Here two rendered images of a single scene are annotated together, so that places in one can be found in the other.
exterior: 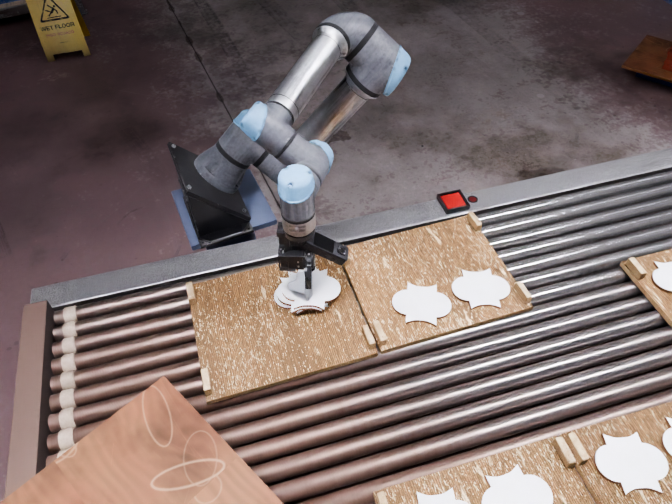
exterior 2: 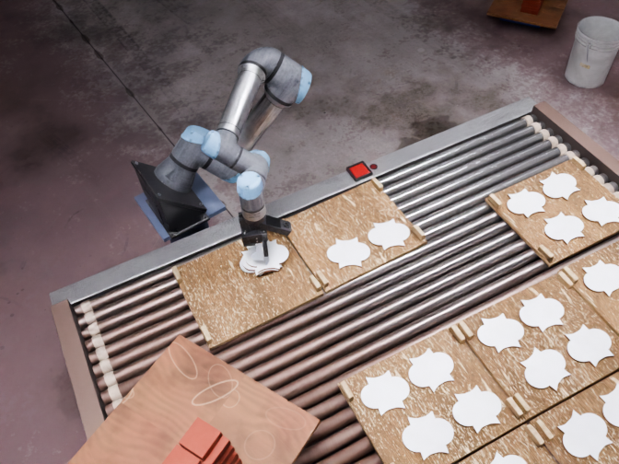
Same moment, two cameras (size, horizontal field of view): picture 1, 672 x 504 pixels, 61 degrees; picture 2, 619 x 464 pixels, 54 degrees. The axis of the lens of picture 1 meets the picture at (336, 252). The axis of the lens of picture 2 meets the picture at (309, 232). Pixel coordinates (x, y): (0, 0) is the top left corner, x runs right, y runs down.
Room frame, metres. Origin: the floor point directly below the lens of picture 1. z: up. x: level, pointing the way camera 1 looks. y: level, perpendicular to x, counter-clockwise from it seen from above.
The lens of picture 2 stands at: (-0.37, 0.11, 2.62)
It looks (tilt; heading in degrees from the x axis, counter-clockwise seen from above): 51 degrees down; 351
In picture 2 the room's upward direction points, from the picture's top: 5 degrees counter-clockwise
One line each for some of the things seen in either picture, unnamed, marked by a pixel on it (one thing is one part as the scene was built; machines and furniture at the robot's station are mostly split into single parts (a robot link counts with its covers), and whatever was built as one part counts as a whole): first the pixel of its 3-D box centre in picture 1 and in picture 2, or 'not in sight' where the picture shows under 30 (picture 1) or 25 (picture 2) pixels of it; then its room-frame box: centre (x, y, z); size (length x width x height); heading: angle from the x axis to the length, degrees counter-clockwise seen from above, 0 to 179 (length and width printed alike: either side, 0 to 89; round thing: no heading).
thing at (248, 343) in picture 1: (277, 319); (246, 282); (0.83, 0.15, 0.93); 0.41 x 0.35 x 0.02; 106
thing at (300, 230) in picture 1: (298, 221); (253, 210); (0.90, 0.08, 1.20); 0.08 x 0.08 x 0.05
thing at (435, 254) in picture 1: (429, 277); (351, 232); (0.95, -0.25, 0.93); 0.41 x 0.35 x 0.02; 107
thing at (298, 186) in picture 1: (297, 193); (251, 191); (0.90, 0.08, 1.28); 0.09 x 0.08 x 0.11; 161
